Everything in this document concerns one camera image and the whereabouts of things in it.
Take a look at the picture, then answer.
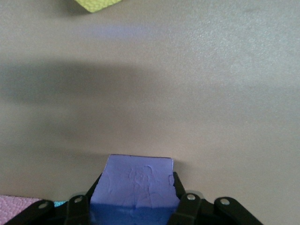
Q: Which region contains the purple foam cube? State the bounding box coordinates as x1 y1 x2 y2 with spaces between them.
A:
90 154 178 225

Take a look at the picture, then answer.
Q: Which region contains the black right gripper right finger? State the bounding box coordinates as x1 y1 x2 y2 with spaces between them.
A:
167 172 264 225

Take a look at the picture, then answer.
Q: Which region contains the yellow foam cube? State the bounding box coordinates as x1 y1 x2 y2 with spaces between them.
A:
74 0 123 14

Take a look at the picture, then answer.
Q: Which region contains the pink foam cube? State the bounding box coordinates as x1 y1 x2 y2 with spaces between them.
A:
0 195 41 225

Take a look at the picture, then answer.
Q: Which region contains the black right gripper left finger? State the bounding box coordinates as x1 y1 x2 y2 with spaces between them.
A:
4 172 105 225

